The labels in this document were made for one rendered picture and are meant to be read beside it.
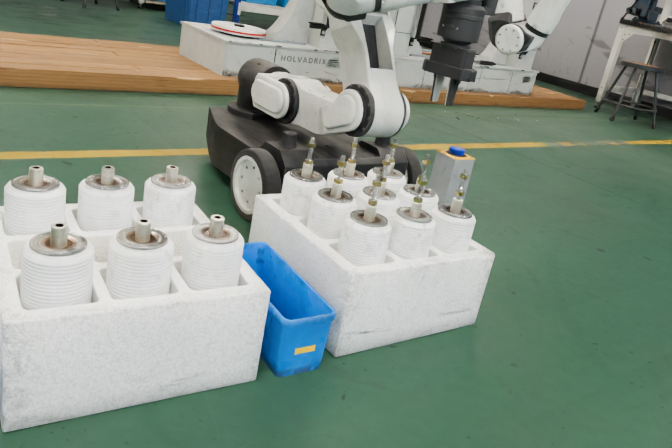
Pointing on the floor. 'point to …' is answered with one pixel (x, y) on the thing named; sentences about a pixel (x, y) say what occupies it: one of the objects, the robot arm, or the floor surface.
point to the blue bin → (289, 314)
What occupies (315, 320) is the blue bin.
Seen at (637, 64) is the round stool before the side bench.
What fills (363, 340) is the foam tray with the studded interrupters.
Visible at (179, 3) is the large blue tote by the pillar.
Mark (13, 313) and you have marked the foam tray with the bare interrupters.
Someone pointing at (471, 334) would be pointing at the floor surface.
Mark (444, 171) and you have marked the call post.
